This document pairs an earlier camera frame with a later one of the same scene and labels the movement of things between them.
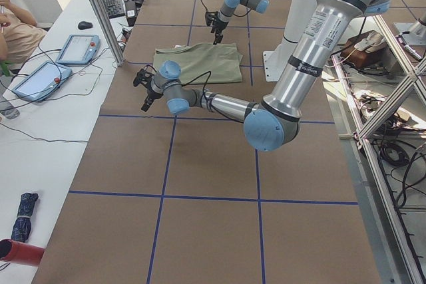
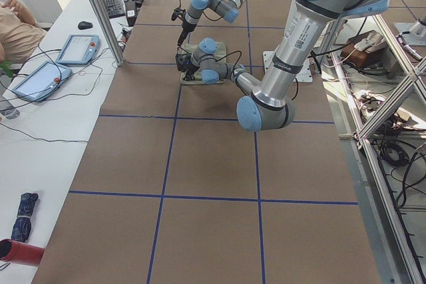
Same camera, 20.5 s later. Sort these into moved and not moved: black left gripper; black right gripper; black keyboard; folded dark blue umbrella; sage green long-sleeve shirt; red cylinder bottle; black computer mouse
Moved: sage green long-sleeve shirt; black right gripper; black left gripper
Not moved: black computer mouse; black keyboard; red cylinder bottle; folded dark blue umbrella
